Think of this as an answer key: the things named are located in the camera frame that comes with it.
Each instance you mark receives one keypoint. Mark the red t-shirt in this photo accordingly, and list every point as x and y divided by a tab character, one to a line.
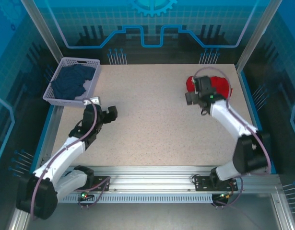
221	83

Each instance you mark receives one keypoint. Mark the blue table edge strip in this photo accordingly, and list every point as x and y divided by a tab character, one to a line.
251	103
49	119

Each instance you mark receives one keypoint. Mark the aluminium mounting rail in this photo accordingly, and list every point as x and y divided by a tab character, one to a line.
149	177

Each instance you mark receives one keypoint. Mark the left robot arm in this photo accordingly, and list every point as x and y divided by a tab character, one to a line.
63	155

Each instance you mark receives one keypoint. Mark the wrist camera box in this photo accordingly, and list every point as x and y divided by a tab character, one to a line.
94	100
194	81

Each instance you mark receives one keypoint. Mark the small LED connector board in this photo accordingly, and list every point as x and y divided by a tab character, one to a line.
225	195
84	195

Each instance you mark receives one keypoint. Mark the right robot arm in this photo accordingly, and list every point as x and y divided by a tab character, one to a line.
233	122

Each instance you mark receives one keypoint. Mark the navy blue garment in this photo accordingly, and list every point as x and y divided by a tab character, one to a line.
70	81

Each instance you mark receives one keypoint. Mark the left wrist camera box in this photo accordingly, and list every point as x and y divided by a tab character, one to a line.
94	100

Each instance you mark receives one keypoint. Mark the aluminium frame post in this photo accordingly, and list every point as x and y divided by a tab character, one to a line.
256	36
46	36

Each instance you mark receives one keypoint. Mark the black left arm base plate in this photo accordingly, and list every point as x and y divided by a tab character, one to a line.
101	183

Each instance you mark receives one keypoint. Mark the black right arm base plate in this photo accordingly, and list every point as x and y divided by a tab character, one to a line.
202	184

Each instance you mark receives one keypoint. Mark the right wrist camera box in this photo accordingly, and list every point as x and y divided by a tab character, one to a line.
194	81

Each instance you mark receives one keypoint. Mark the grey metal lower panel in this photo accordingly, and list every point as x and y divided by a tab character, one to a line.
149	218

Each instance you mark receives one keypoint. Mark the lavender plastic basket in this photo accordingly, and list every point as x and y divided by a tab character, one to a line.
65	103

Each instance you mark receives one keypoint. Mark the aluminium frame side rail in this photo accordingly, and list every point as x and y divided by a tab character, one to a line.
286	224
17	224

